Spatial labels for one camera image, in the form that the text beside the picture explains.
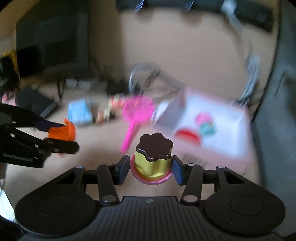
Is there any blue tissue packet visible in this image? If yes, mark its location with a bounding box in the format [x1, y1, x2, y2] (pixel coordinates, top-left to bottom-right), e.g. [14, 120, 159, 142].
[67, 99, 93, 126]

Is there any bundled white cable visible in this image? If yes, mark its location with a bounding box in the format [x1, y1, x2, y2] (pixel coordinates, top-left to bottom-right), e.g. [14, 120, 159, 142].
[220, 0, 262, 103]

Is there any black monitor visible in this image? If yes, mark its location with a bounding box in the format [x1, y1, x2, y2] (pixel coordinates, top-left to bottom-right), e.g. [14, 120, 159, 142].
[16, 0, 90, 78]

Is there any pink toy net scoop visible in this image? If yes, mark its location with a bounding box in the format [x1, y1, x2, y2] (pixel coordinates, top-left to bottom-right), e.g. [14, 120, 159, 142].
[121, 95, 155, 152]

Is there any pink bird toy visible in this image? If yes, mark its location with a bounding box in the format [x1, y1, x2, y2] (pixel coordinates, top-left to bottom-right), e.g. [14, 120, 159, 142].
[196, 112, 217, 136]

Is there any grey looped cable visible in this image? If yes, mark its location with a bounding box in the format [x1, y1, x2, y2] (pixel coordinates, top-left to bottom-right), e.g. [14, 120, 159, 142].
[128, 62, 183, 95]

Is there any red camera toy keychain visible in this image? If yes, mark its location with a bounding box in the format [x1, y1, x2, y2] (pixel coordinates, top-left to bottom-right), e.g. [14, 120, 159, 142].
[94, 109, 116, 125]

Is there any computer tower case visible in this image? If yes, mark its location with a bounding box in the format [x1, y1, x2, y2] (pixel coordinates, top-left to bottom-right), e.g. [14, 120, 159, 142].
[250, 0, 296, 193]

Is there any orange toy figure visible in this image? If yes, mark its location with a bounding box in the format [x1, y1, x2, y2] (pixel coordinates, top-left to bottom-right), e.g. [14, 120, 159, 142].
[46, 119, 79, 154]

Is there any yellow pudding toy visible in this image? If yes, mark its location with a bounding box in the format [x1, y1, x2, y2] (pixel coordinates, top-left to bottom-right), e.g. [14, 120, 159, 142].
[130, 133, 174, 185]

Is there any black keyboard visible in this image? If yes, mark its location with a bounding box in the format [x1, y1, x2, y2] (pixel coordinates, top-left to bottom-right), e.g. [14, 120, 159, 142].
[15, 87, 58, 118]

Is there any pink cardboard box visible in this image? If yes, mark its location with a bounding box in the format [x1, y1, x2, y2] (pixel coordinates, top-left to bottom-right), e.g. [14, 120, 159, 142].
[153, 87, 256, 174]

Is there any black-haired doll keychain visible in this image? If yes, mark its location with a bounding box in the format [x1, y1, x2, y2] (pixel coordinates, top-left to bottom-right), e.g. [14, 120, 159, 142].
[108, 94, 129, 110]

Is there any red plastic lid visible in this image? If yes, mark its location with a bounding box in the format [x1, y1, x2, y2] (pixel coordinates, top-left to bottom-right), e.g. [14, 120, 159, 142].
[174, 128, 201, 146]

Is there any white power strip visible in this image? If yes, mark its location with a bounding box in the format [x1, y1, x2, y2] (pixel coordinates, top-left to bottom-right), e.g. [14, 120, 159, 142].
[66, 78, 93, 90]

